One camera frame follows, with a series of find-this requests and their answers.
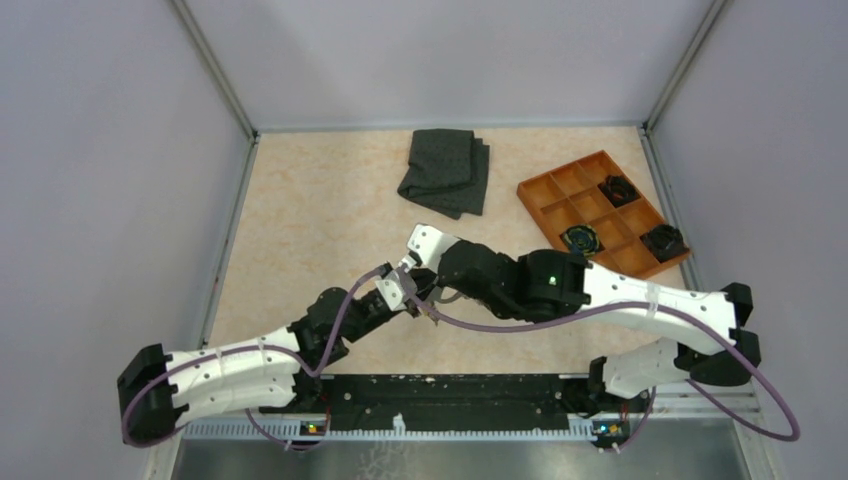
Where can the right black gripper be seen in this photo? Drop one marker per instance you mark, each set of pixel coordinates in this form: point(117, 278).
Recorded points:
point(444, 284)

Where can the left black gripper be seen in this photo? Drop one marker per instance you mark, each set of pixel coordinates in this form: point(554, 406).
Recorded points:
point(412, 309)

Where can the metal key holder plate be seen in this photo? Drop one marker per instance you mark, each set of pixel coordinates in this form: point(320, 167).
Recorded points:
point(433, 296)

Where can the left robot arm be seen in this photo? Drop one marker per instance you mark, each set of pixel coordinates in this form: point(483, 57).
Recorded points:
point(160, 392)

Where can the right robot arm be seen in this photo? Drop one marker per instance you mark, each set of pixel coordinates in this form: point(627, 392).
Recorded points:
point(700, 335)

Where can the blue yellow rolled tie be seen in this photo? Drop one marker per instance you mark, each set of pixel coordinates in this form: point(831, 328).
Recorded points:
point(582, 239)

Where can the orange compartment tray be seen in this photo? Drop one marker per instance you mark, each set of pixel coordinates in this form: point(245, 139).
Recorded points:
point(638, 240)

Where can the black rolled belt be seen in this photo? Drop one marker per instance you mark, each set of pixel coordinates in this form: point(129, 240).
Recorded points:
point(618, 190)

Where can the dark grey folded cloth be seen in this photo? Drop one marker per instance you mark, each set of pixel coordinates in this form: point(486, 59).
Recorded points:
point(448, 172)

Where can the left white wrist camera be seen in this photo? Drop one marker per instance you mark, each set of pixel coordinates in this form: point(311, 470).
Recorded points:
point(396, 289)

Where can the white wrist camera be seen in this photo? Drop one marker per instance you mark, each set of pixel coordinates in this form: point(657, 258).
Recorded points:
point(425, 247)
point(396, 289)

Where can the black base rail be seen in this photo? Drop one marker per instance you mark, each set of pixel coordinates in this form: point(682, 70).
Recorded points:
point(463, 403)

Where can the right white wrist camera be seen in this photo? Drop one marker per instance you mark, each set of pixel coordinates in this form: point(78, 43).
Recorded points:
point(425, 247)

